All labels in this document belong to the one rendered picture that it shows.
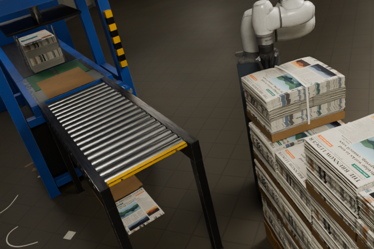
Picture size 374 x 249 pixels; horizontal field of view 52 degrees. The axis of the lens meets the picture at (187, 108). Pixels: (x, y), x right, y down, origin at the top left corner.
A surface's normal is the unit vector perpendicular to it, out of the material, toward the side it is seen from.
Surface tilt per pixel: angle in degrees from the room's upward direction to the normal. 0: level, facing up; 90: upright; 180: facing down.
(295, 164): 1
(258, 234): 0
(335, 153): 0
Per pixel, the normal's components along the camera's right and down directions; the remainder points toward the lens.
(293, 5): -0.20, -0.14
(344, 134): -0.18, -0.86
